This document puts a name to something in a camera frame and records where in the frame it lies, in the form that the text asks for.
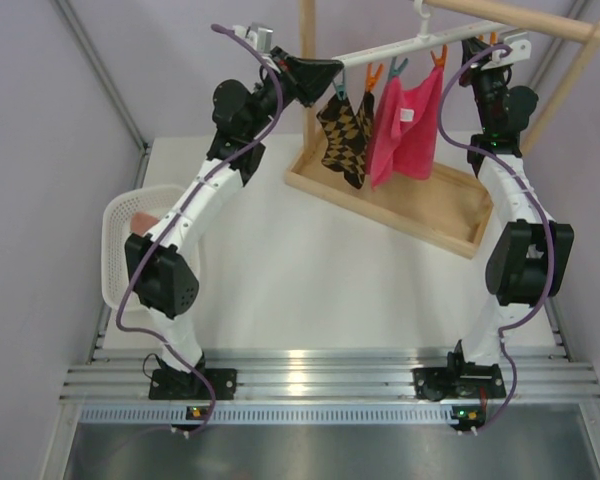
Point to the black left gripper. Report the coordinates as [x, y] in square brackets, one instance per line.
[306, 77]

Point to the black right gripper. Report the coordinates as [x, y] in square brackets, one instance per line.
[470, 48]

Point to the teal clothes clip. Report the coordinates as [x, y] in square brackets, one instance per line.
[339, 85]
[397, 66]

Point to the white plastic clip hanger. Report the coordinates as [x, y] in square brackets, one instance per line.
[422, 41]

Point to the brown yellow argyle sock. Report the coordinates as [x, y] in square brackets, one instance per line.
[345, 141]
[364, 145]

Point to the orange clothes clip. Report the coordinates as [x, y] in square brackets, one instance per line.
[490, 40]
[439, 61]
[373, 75]

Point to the magenta pink cloth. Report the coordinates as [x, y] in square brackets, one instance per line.
[405, 130]

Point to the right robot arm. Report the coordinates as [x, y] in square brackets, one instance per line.
[529, 259]

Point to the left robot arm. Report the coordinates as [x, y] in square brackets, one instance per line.
[242, 121]

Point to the wooden drying rack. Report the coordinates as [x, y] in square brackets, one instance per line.
[451, 210]

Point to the pink sock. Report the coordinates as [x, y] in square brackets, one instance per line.
[142, 222]

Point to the white perforated plastic basket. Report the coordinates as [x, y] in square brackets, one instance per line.
[112, 240]

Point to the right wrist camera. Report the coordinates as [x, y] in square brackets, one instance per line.
[516, 47]

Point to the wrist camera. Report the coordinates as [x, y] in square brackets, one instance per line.
[516, 47]
[257, 35]

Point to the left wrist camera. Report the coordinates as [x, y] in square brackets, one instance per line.
[257, 35]

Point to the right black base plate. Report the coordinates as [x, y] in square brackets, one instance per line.
[439, 383]

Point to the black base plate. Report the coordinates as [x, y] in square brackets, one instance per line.
[439, 383]
[169, 384]

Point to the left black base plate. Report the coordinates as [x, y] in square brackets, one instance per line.
[169, 384]

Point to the aluminium mounting rail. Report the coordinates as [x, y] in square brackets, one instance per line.
[544, 375]

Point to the grey slotted cable duct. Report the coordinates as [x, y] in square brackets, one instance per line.
[283, 414]

